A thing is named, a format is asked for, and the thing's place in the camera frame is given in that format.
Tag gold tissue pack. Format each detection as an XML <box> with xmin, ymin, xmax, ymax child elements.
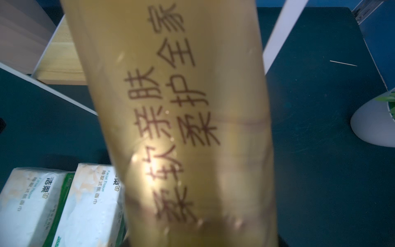
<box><xmin>62</xmin><ymin>1</ymin><xmax>279</xmax><ymax>247</ymax></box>

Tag white tissue pack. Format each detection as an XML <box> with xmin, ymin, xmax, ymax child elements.
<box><xmin>1</xmin><ymin>167</ymin><xmax>75</xmax><ymax>247</ymax></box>
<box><xmin>52</xmin><ymin>163</ymin><xmax>125</xmax><ymax>247</ymax></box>

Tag small thin stick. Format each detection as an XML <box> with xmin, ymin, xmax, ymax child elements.
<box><xmin>329</xmin><ymin>60</ymin><xmax>357</xmax><ymax>67</ymax></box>

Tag white pot pink flowers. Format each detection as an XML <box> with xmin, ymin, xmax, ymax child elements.
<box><xmin>350</xmin><ymin>89</ymin><xmax>395</xmax><ymax>148</ymax></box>

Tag white frame wooden shelf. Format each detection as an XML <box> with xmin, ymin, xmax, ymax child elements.
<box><xmin>1</xmin><ymin>1</ymin><xmax>308</xmax><ymax>115</ymax></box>

